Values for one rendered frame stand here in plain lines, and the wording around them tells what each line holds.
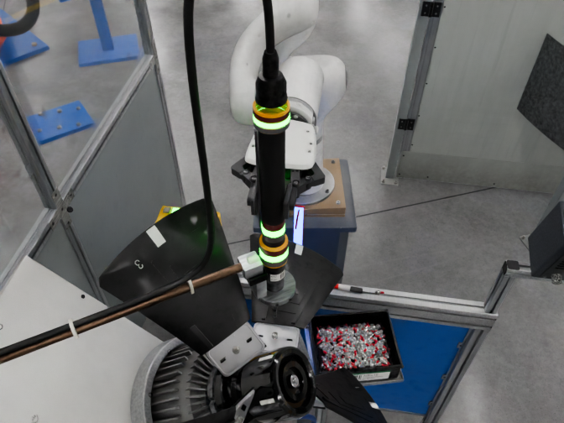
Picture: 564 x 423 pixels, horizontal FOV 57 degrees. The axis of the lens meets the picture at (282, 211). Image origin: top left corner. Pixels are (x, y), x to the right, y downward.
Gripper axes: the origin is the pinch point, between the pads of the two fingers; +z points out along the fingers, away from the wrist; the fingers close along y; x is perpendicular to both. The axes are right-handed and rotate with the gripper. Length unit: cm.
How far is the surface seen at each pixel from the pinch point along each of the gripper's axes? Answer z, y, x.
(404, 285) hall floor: -103, -45, -156
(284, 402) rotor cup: 14.4, -4.0, -31.8
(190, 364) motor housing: 7.5, 14.3, -37.8
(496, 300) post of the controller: -35, -53, -65
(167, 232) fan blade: -2.5, 17.8, -12.9
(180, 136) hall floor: -198, 94, -156
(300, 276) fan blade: -15.9, -2.8, -38.7
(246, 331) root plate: 4.4, 4.2, -28.8
